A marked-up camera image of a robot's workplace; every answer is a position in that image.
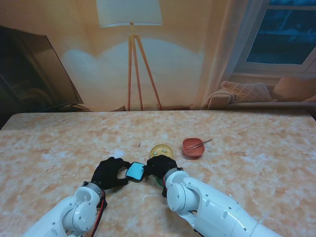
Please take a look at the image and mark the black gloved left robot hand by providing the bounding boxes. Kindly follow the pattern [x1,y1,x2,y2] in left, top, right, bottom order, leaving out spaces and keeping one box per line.
[91,157,131,191]

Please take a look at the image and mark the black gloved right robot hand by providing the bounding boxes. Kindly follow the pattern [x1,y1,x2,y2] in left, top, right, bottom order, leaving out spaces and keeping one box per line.
[144,155,178,179]

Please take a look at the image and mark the dark pill box blue lid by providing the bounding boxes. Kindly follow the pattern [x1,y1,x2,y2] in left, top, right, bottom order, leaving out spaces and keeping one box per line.
[125,161,146,183]

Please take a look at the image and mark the metal tweezers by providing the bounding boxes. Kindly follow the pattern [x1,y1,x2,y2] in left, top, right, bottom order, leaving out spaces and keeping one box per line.
[186,139,213,152]

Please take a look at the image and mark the yellow round dish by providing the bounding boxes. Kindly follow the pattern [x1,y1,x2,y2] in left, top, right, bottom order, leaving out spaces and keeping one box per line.
[150,144,174,160]

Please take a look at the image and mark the red-orange bowl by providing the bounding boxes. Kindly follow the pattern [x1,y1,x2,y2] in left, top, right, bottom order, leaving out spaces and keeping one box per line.
[182,137,205,160]

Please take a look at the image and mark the beige sofa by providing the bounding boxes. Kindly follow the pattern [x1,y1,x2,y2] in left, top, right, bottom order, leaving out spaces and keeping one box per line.
[206,88,316,111]

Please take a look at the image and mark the cream knit cushion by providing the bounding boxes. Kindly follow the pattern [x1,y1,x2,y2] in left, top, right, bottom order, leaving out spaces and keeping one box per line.
[220,80,277,103]

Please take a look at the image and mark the dark flat television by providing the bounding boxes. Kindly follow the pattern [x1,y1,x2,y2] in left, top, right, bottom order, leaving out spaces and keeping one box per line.
[0,25,84,111]

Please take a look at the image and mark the sheer cream curtain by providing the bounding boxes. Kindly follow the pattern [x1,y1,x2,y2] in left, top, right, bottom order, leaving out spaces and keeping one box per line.
[199,0,271,109]

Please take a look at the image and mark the plain orange cushion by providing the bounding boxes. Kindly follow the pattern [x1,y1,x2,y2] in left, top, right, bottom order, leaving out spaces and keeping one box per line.
[272,75,316,102]

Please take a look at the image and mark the white tripod floor lamp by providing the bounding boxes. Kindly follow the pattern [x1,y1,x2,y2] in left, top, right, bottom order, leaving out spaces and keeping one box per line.
[95,0,163,111]

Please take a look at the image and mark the white framed window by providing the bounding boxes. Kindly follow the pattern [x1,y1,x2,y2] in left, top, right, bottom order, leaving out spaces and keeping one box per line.
[232,0,316,78]

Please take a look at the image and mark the left wrist red cable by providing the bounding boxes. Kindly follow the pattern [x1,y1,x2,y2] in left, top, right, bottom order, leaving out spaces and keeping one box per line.
[89,194,107,237]

